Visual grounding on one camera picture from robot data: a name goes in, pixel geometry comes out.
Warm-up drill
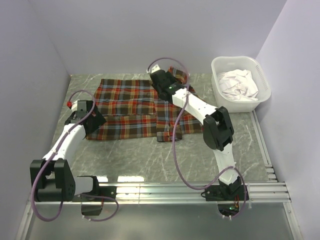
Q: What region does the plaid long sleeve shirt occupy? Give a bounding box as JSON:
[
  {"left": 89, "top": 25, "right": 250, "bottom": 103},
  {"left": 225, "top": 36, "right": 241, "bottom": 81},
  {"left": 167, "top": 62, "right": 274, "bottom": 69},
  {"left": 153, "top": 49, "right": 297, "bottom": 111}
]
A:
[{"left": 87, "top": 79, "right": 203, "bottom": 142}]

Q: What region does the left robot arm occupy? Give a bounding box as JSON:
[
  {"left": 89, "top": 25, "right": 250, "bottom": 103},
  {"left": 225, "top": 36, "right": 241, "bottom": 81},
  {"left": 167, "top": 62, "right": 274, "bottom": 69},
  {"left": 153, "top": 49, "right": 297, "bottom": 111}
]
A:
[{"left": 29, "top": 100, "right": 106, "bottom": 202}]

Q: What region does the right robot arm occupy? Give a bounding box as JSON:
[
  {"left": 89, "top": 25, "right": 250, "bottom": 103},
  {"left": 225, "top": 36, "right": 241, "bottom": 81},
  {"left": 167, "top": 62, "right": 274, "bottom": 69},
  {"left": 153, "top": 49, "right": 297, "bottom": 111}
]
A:
[{"left": 149, "top": 69, "right": 247, "bottom": 200}]

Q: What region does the white shirt in basket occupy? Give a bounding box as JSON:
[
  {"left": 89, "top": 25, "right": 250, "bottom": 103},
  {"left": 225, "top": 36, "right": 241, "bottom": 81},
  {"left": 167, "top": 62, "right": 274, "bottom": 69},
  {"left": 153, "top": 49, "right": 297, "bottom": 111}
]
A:
[{"left": 217, "top": 69, "right": 259, "bottom": 102}]

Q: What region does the white plastic basket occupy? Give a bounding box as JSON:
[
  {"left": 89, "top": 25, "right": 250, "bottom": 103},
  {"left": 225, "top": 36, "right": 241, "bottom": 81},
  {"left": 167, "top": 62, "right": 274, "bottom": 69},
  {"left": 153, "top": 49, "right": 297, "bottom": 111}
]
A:
[{"left": 211, "top": 56, "right": 271, "bottom": 113}]

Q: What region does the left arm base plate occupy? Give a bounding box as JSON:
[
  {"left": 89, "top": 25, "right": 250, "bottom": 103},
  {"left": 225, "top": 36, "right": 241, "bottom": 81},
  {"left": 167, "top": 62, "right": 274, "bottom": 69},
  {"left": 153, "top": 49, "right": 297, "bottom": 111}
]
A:
[{"left": 72, "top": 185, "right": 117, "bottom": 202}]

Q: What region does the black box under rail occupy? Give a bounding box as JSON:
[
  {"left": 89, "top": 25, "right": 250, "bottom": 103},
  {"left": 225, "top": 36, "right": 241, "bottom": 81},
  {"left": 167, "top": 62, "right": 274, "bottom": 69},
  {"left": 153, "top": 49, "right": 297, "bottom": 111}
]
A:
[{"left": 80, "top": 200, "right": 104, "bottom": 216}]

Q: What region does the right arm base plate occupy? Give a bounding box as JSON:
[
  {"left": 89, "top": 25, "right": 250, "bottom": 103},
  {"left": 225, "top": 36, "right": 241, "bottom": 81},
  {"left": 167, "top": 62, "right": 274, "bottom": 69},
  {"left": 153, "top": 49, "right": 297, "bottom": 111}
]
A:
[{"left": 201, "top": 184, "right": 249, "bottom": 202}]

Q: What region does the aluminium rail frame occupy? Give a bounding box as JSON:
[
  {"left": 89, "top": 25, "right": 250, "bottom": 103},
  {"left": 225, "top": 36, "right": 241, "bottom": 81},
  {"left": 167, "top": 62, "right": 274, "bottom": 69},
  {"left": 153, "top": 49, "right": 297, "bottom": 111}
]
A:
[{"left": 16, "top": 112, "right": 303, "bottom": 240}]

